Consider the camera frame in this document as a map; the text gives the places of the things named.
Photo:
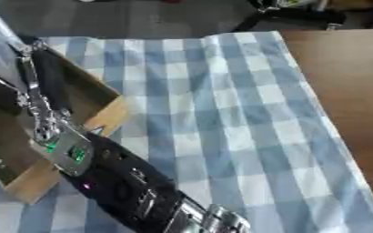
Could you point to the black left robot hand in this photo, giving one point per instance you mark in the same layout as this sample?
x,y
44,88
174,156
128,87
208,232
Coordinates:
x,y
49,79

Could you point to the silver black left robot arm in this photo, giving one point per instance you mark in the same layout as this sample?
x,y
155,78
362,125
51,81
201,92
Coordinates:
x,y
122,179

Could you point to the tan cardboard box dark inside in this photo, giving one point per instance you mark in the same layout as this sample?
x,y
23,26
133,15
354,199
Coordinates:
x,y
91,91

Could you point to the black chair base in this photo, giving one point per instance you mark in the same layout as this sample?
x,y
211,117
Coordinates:
x,y
296,14

